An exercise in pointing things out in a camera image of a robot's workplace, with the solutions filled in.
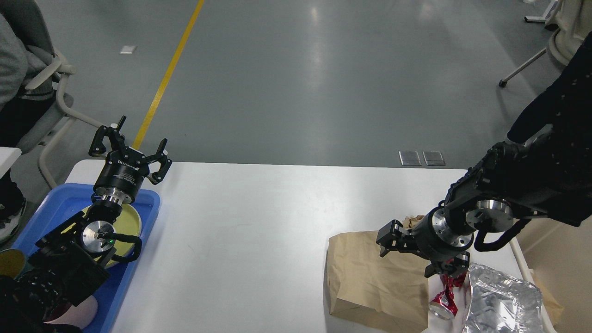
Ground grey chair at left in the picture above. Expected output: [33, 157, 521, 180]
[1, 0, 103, 188]

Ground beige plastic bin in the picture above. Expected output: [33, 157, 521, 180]
[517, 218, 592, 333]

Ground person in grey sweater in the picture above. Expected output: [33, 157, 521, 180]
[0, 16, 55, 245]

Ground brown paper bag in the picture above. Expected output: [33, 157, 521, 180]
[326, 230, 429, 333]

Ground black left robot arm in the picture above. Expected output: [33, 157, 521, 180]
[1, 116, 172, 333]

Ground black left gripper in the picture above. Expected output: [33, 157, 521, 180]
[88, 116, 172, 204]

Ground yellow plate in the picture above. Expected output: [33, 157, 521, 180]
[66, 205, 142, 262]

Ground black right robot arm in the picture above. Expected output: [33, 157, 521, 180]
[376, 34, 592, 278]

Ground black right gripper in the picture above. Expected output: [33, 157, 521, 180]
[376, 207, 475, 278]

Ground metal floor socket plates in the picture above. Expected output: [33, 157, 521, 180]
[398, 150, 446, 167]

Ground crushed red can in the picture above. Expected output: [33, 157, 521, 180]
[428, 272, 467, 320]

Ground blue plastic tray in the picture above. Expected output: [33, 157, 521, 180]
[12, 183, 160, 333]

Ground blue mug yellow inside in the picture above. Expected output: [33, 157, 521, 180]
[0, 248, 31, 279]

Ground pink mug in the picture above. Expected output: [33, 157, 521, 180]
[46, 296, 98, 329]

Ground silver foil bag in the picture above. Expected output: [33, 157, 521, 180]
[461, 263, 543, 333]

